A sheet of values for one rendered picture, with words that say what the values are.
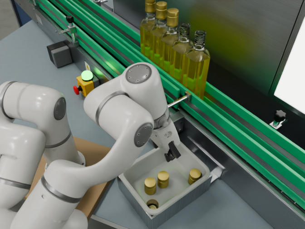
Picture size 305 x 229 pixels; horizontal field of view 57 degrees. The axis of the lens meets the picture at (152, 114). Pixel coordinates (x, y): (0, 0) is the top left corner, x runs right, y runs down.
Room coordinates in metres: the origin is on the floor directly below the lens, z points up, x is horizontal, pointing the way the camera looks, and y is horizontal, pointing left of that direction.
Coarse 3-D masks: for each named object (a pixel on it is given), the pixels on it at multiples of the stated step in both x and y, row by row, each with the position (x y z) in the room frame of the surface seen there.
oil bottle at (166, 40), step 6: (162, 36) 0.79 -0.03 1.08; (168, 36) 0.78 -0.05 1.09; (174, 36) 0.78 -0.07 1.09; (162, 42) 0.79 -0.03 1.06; (168, 42) 0.77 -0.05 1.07; (162, 48) 0.79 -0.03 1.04; (168, 48) 0.76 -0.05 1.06; (162, 54) 0.79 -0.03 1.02; (168, 54) 0.76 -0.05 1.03; (162, 60) 0.79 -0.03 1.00; (168, 60) 0.76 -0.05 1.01; (162, 66) 0.79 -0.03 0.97; (168, 66) 0.76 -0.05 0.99; (168, 72) 0.76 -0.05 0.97
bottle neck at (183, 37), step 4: (180, 24) 0.75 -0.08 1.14; (184, 24) 0.76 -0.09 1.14; (188, 24) 0.75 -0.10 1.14; (180, 28) 0.74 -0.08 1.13; (184, 28) 0.74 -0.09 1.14; (188, 28) 0.74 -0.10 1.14; (180, 32) 0.74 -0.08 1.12; (184, 32) 0.74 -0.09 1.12; (188, 32) 0.74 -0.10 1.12; (180, 36) 0.74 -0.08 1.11; (184, 36) 0.74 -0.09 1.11; (188, 36) 0.74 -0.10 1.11; (180, 40) 0.74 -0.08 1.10; (184, 40) 0.74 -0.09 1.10; (188, 40) 0.74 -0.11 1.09
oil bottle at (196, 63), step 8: (192, 48) 0.71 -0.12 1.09; (192, 56) 0.69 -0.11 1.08; (200, 56) 0.68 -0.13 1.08; (208, 56) 0.69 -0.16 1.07; (184, 64) 0.71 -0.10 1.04; (192, 64) 0.68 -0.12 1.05; (200, 64) 0.68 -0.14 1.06; (208, 64) 0.70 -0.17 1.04; (184, 72) 0.71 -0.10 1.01; (192, 72) 0.68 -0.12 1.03; (200, 72) 0.68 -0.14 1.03; (184, 80) 0.70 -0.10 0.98; (192, 80) 0.68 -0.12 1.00; (200, 80) 0.68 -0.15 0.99; (192, 88) 0.67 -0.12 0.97; (200, 88) 0.68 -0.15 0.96; (200, 96) 0.69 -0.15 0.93
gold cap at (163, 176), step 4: (160, 172) 0.47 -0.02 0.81; (164, 172) 0.47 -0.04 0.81; (160, 176) 0.46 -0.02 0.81; (164, 176) 0.46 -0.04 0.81; (168, 176) 0.46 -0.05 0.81; (160, 180) 0.45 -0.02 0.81; (164, 180) 0.45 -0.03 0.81; (168, 180) 0.46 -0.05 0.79; (160, 184) 0.45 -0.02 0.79; (164, 184) 0.45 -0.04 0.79; (168, 184) 0.46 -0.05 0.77; (164, 188) 0.45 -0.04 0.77
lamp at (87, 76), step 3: (84, 72) 0.92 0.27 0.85; (87, 72) 0.91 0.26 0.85; (90, 72) 0.92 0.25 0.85; (84, 75) 0.90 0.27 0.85; (87, 75) 0.90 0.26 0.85; (90, 75) 0.90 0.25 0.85; (84, 78) 0.90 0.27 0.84; (87, 78) 0.89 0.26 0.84; (90, 78) 0.90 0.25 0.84; (87, 81) 0.89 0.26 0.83
